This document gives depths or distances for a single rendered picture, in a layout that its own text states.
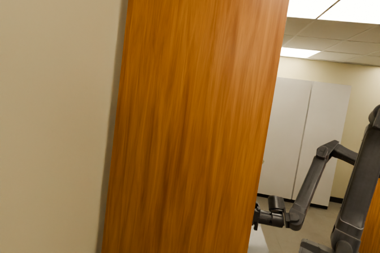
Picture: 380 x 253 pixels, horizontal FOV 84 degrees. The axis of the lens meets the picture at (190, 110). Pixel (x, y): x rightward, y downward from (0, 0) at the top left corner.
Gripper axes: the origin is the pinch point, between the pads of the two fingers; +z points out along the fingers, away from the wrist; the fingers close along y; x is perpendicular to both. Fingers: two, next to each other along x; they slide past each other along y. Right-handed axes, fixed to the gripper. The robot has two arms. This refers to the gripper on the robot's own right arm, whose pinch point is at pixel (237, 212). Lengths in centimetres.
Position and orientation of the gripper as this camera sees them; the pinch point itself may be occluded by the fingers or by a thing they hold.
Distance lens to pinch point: 108.1
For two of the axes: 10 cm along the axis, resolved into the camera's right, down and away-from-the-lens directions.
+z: -9.8, -1.4, 1.3
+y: 1.3, -9.9, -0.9
